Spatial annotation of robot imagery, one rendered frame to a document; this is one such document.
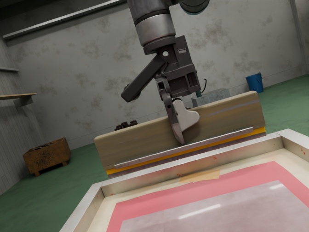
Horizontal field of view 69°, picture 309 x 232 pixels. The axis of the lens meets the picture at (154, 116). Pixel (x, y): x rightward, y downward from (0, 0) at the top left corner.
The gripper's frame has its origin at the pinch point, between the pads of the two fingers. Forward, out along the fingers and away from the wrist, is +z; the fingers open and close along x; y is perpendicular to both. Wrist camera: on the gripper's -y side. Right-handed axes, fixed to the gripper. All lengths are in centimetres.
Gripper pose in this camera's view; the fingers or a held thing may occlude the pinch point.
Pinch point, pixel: (178, 136)
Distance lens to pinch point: 49.7
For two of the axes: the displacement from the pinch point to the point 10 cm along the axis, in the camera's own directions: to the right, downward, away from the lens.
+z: 3.1, 9.4, 1.4
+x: 0.6, -1.6, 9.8
